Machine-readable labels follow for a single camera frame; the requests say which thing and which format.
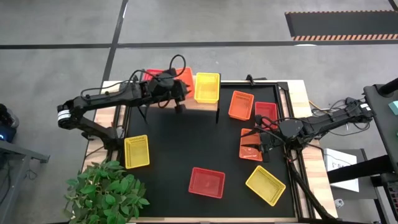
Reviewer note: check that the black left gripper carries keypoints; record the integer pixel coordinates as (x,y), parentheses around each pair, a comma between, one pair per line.
(168,88)

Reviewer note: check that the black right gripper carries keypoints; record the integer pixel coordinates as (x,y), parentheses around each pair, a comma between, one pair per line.
(286,132)

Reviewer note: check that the orange slotted plastic basket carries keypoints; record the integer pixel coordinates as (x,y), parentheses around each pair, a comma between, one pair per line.
(189,77)
(247,143)
(241,105)

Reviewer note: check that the yellow slotted plastic basket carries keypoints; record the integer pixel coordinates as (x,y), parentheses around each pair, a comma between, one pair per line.
(136,152)
(206,88)
(265,186)

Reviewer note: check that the red slotted plastic basket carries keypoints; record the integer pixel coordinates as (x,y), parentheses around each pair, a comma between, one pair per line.
(265,110)
(206,183)
(152,73)

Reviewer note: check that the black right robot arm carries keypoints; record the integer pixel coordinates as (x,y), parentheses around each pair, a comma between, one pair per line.
(329,119)

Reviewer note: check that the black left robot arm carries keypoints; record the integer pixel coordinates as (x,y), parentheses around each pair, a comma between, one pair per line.
(102,98)

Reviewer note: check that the wooden shelf board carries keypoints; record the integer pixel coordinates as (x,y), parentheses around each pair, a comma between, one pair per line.
(199,106)

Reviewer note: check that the black shelf side panel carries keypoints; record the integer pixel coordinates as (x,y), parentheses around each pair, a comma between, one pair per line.
(218,115)

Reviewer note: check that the black table mat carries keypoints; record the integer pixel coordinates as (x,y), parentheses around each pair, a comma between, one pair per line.
(186,140)

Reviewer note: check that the black clamp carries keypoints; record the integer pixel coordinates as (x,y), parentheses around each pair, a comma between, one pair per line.
(250,79)

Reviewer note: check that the white paper sheet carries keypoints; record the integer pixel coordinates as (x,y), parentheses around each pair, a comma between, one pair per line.
(337,158)

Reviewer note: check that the black power adapter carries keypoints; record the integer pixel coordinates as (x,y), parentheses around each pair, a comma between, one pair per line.
(351,101)

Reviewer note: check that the small white object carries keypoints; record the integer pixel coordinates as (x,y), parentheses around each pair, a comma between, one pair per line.
(339,203)

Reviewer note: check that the black beam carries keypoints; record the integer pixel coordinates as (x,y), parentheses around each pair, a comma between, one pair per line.
(357,169)

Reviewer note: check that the black desk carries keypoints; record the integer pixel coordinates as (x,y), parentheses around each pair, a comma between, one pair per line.
(382,124)

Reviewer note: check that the green leafy potted plant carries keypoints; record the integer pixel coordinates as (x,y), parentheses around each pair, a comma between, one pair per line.
(102,193)

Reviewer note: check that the teal object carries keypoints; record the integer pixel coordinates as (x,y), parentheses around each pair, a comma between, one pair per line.
(394,108)

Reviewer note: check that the hazard-striped black floor mat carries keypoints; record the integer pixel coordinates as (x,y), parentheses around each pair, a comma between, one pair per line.
(342,23)

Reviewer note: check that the grey desk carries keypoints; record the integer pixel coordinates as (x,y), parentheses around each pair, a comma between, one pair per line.
(18,152)

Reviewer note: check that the black device with blue light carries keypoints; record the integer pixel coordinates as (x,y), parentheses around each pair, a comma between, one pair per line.
(7,118)

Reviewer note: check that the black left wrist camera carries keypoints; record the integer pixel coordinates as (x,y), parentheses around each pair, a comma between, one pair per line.
(180,108)

